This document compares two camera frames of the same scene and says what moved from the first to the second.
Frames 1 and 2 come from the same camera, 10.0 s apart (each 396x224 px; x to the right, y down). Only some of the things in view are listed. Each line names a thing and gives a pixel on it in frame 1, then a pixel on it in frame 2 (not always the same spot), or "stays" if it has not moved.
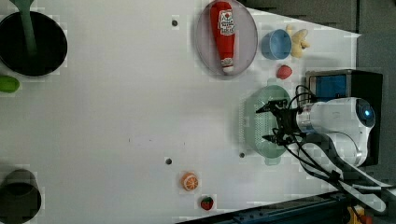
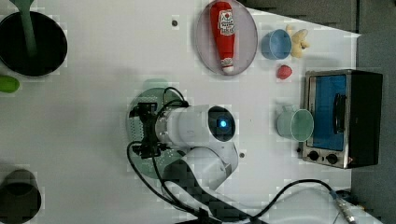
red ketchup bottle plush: [223, 21] stays
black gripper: [288, 129] → [149, 147]
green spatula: [27, 24] stays
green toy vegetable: [8, 84] stays
